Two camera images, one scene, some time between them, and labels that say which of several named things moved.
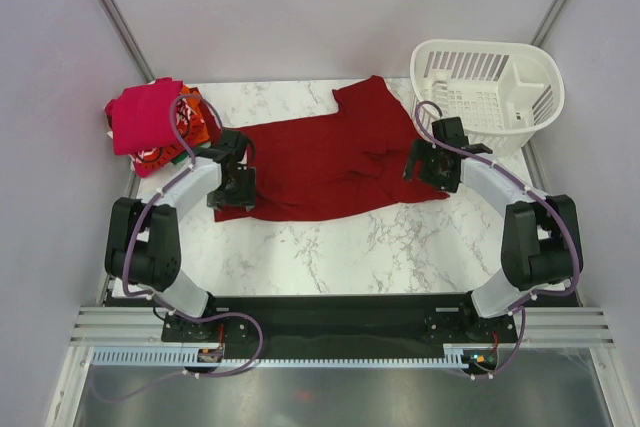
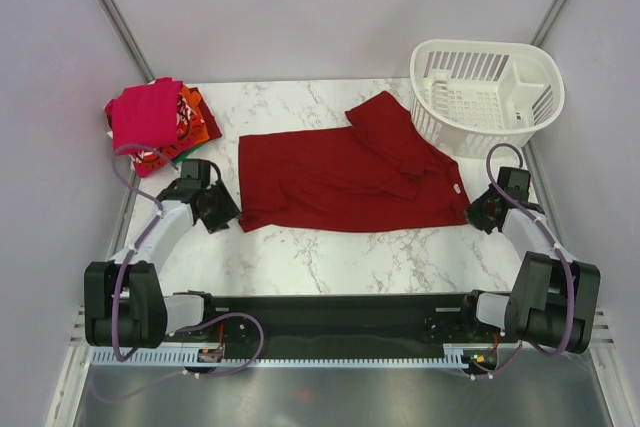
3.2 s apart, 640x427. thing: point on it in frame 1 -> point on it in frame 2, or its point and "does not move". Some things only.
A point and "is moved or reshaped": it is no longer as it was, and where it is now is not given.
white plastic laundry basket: [503, 92] does not move
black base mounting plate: [340, 326] does not move
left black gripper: [244, 198] -> [228, 211]
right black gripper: [422, 151] -> [472, 211]
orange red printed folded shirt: [192, 131] does not move
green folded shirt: [179, 158] does not move
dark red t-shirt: [357, 160] is moved or reshaped
